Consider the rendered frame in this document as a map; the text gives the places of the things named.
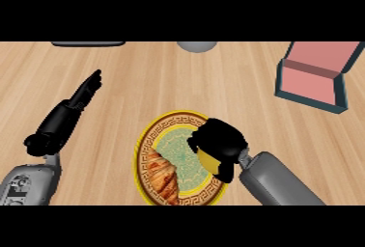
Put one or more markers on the brown croissant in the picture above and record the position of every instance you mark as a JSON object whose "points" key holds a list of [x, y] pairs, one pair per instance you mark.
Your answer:
{"points": [[162, 177]]}

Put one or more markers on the pink and teal cardboard box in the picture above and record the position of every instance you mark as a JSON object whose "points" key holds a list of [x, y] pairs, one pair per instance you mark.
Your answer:
{"points": [[316, 75]]}

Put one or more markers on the grey round object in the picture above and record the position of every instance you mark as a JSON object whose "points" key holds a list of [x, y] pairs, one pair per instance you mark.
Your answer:
{"points": [[196, 46]]}

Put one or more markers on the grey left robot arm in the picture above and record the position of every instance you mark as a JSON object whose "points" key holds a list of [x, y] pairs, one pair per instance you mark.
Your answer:
{"points": [[28, 185]]}

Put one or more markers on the yellow lemon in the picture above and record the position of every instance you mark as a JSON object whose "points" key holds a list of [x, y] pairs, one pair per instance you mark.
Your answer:
{"points": [[208, 160]]}

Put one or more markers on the yellow patterned plate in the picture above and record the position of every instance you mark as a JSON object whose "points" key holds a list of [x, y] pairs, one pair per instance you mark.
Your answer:
{"points": [[181, 157]]}

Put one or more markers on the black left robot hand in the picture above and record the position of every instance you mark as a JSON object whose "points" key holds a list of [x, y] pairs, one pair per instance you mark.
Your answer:
{"points": [[59, 123]]}

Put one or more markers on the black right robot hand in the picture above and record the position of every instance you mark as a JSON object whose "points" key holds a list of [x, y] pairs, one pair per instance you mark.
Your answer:
{"points": [[220, 138]]}

